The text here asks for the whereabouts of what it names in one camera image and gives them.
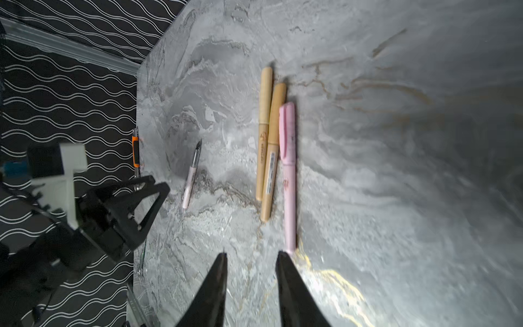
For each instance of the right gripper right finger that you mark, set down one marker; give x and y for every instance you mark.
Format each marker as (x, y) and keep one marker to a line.
(297, 306)

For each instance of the orange handled adjustable wrench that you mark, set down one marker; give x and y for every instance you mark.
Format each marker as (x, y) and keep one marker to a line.
(136, 152)

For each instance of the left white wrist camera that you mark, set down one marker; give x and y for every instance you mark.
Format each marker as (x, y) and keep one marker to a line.
(51, 171)

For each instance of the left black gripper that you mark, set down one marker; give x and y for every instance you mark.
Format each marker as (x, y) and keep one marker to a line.
(120, 222)

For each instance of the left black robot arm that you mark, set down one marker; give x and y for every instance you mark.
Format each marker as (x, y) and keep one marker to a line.
(35, 272)

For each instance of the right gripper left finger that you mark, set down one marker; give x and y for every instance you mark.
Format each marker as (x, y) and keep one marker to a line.
(209, 303)

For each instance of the silver combination wrench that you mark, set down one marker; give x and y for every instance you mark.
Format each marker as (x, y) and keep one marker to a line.
(140, 268)

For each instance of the pink pen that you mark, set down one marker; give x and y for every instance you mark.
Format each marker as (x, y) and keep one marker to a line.
(191, 176)
(287, 145)

